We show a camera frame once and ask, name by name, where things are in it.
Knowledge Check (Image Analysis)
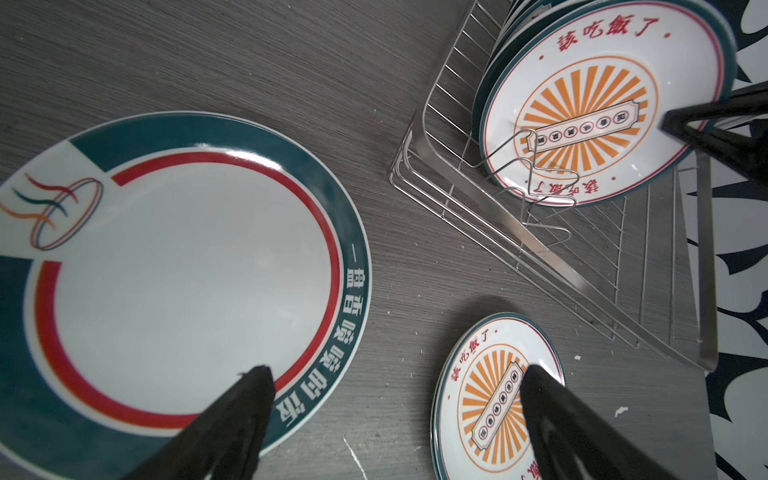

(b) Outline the white plate red green band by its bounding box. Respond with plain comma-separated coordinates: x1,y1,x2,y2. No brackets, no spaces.
1,111,373,479

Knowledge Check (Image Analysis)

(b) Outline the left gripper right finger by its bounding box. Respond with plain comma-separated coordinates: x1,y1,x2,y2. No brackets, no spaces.
520,365,674,479

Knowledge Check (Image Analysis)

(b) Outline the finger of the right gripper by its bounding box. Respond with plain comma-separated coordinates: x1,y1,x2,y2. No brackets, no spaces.
661,82,767,186

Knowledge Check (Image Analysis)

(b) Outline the white plate orange sunburst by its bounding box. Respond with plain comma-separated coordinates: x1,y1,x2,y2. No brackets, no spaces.
430,312,565,479

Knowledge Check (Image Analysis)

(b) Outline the white plate back row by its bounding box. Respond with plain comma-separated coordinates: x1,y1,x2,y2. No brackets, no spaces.
476,1,737,207

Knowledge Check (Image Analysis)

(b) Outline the wire dish rack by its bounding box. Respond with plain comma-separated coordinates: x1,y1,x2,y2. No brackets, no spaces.
389,1,718,372

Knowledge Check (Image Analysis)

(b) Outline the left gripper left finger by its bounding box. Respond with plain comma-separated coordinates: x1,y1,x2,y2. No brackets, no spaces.
125,365,276,480

